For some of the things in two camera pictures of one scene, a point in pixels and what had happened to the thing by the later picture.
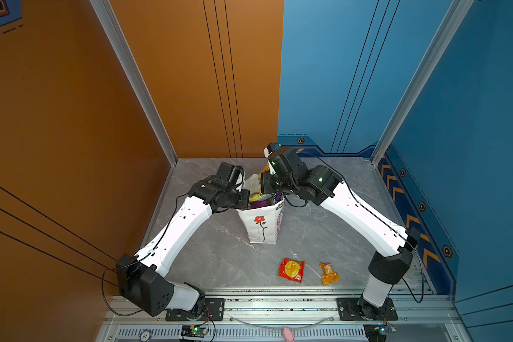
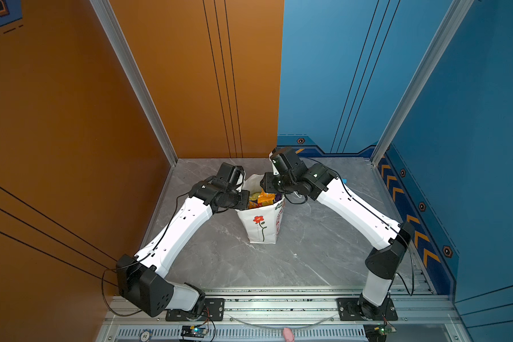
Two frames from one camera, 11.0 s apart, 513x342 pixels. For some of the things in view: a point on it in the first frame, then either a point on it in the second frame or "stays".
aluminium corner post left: (135, 78) stays
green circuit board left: (191, 330) stays
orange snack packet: (328, 275) → (266, 199)
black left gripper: (243, 203) stays
